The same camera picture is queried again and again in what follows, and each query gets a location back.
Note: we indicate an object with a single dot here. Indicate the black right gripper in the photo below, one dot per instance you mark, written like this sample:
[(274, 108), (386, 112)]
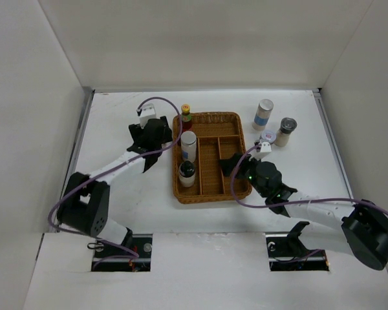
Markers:
[(226, 164)]

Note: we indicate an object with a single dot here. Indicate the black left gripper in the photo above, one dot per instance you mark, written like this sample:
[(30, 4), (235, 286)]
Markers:
[(137, 132)]

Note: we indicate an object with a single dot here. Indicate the silver lid white spice bottle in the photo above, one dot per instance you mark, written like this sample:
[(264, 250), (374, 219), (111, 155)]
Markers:
[(188, 141)]

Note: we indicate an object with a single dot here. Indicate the black cap pepper grinder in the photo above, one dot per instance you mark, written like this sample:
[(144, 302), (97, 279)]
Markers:
[(186, 173)]

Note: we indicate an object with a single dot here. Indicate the red sauce bottle yellow cap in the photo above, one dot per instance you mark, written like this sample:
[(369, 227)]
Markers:
[(186, 117)]

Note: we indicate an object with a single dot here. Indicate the small jar red label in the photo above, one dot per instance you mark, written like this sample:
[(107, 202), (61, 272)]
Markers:
[(268, 136)]

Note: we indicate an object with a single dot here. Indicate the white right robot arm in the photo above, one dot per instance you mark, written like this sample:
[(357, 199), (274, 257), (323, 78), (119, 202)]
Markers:
[(355, 227)]

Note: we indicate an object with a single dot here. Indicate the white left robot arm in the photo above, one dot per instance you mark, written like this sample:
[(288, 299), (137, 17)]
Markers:
[(85, 203)]

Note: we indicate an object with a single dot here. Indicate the silver lid blue label bottle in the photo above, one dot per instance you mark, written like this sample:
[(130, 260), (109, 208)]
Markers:
[(262, 115)]

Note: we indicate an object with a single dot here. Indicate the grey lid salt grinder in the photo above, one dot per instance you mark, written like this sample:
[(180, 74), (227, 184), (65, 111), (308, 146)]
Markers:
[(287, 126)]

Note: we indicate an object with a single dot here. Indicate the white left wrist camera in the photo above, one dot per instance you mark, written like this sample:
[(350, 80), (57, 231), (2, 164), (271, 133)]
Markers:
[(145, 113)]

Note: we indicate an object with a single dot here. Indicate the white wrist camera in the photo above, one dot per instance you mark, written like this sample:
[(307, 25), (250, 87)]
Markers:
[(263, 148), (145, 113)]

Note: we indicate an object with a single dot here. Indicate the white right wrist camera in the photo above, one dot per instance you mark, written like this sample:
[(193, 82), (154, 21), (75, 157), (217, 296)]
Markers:
[(263, 148)]

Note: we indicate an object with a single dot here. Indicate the metal table edge rail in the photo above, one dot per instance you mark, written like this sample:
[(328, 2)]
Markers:
[(78, 138)]

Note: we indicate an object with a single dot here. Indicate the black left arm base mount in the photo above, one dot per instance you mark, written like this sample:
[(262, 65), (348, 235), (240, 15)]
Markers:
[(110, 258)]

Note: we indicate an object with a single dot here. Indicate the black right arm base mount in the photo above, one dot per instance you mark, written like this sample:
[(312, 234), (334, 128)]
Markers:
[(286, 252)]

